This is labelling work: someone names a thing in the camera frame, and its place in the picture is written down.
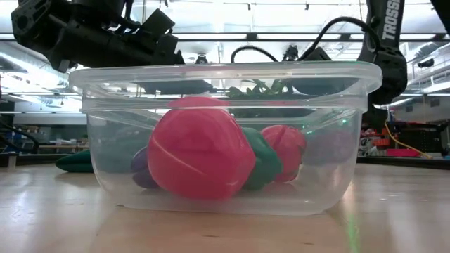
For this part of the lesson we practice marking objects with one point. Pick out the dark green cloth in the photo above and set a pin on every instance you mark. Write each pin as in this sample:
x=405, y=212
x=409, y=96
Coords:
x=75, y=163

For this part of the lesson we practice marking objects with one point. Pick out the black table clamp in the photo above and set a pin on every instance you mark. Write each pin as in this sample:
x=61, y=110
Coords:
x=291, y=54

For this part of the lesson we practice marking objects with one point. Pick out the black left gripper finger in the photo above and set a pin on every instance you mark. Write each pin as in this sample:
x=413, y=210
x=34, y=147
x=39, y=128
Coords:
x=175, y=88

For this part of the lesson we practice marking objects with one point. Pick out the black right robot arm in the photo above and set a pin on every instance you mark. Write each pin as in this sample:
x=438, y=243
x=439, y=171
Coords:
x=386, y=63

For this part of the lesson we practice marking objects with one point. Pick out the artificial green leafy plant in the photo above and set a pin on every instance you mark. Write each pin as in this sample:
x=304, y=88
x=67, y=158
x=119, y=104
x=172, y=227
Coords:
x=260, y=89

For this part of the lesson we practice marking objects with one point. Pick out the purple toy eggplant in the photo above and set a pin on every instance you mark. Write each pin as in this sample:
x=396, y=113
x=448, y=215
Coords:
x=142, y=172

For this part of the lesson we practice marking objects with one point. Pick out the green toy bell pepper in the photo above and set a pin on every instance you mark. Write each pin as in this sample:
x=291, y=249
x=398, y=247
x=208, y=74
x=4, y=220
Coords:
x=265, y=161

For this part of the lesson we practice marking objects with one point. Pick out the red toy tomato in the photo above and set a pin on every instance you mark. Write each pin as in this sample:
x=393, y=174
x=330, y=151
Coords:
x=284, y=151

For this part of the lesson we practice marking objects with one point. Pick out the clear plastic tupperware container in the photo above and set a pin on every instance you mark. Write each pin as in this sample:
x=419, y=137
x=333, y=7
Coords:
x=225, y=207

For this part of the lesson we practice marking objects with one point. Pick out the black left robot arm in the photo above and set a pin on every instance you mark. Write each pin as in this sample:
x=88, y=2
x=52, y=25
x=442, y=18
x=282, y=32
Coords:
x=24, y=21

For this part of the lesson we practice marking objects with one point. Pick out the red toy bell pepper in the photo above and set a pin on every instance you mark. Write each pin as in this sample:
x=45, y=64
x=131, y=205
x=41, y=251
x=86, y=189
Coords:
x=200, y=151

